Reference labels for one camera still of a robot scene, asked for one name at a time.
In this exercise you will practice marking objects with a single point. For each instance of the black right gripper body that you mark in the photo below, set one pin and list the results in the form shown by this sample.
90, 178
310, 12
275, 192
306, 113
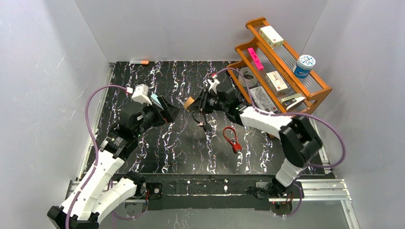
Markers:
204, 102

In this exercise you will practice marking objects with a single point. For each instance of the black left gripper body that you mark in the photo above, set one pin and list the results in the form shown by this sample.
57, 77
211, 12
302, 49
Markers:
163, 112

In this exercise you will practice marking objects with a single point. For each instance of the brass padlock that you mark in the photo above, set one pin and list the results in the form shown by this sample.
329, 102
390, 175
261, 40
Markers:
186, 103

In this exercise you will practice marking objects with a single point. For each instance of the black cable padlock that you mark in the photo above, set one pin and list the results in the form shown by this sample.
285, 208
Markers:
206, 126

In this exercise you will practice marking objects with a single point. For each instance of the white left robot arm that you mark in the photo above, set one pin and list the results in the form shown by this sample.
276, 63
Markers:
90, 203

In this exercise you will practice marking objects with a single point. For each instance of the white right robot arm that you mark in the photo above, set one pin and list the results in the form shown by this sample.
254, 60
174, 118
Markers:
299, 140

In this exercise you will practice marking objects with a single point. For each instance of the teal white eraser block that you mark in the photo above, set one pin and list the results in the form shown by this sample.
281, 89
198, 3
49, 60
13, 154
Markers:
156, 101

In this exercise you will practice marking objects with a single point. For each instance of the clear tape roll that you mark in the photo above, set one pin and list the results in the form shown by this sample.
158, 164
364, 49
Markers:
248, 79

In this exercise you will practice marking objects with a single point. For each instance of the packaged blister card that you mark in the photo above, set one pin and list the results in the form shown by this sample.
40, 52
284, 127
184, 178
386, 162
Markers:
262, 99

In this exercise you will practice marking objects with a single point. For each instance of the orange grey marker pen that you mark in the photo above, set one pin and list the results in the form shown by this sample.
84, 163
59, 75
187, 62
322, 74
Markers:
139, 62

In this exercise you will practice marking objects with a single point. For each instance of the pink highlighter marker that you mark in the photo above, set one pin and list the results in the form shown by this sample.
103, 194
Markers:
255, 59

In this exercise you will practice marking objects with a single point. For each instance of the orange wooden shelf rack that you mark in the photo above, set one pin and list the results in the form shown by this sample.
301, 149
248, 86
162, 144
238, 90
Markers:
281, 59

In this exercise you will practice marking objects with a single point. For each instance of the white red staple box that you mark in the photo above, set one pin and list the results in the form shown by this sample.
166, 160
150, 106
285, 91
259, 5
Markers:
276, 82

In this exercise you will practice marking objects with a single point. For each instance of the white box top shelf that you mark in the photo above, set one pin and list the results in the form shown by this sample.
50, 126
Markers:
271, 37

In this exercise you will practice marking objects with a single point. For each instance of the blue white round jar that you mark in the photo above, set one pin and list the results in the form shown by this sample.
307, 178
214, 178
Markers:
304, 65

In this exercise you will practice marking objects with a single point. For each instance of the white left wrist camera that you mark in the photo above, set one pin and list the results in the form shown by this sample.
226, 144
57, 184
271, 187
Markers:
140, 94

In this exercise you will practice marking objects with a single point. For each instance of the red cable padlock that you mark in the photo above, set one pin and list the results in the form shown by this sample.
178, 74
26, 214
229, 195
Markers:
236, 147

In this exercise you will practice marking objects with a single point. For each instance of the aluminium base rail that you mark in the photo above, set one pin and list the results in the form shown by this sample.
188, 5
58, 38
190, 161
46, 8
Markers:
310, 189

